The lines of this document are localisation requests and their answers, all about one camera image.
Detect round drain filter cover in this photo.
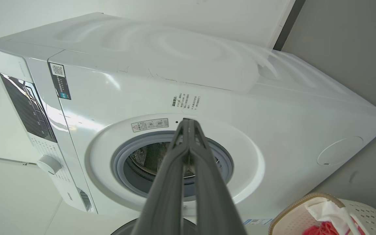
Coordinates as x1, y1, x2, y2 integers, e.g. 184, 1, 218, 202
317, 136, 364, 166

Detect black-rimmed glass washer door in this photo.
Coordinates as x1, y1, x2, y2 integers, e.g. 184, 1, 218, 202
111, 218, 197, 235

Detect blue energy label sticker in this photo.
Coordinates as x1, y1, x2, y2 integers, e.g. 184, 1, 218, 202
243, 218, 274, 226

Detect white washing machine dial knob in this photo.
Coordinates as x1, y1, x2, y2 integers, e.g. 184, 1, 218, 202
37, 155, 62, 175

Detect steel washing machine drum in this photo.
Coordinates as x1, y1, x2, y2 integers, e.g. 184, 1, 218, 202
130, 142, 224, 179

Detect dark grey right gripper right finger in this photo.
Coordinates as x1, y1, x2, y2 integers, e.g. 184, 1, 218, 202
188, 119, 248, 235

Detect grey warning sticker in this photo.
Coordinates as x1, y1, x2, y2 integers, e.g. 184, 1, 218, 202
131, 118, 169, 133

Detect small black text sticker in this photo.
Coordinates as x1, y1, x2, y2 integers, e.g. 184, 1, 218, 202
171, 93, 202, 110

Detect red garment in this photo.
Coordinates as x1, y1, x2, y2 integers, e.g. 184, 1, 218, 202
302, 221, 365, 235

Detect black glossy control display panel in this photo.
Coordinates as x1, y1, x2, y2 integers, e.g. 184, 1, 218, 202
0, 72, 57, 143

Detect black wall baseboard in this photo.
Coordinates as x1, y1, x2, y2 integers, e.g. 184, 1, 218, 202
273, 0, 306, 51

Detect grey rubber door gasket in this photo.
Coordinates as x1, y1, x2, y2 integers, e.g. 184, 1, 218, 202
110, 130, 234, 202

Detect white cloth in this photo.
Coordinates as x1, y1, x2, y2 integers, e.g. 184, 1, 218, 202
305, 197, 362, 233

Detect cream perforated laundry basket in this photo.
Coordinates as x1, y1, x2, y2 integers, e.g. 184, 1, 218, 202
268, 192, 376, 235

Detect white front-load washing machine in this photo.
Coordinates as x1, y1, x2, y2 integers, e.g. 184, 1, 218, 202
0, 12, 376, 226

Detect dark QR code sticker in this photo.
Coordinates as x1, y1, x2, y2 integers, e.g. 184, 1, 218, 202
49, 62, 72, 100

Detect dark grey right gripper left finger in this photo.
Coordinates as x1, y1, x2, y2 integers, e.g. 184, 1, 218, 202
132, 119, 189, 235

